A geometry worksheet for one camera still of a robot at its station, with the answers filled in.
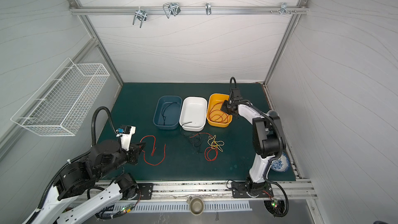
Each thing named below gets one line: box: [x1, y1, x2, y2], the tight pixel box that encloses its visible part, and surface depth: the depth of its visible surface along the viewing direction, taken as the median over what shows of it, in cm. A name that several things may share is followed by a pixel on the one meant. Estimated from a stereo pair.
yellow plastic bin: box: [206, 93, 233, 129], surface depth 103 cm
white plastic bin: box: [179, 96, 208, 132], surface depth 104 cm
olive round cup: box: [186, 196, 205, 216], surface depth 70 cm
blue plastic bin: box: [152, 95, 183, 130], surface depth 106 cm
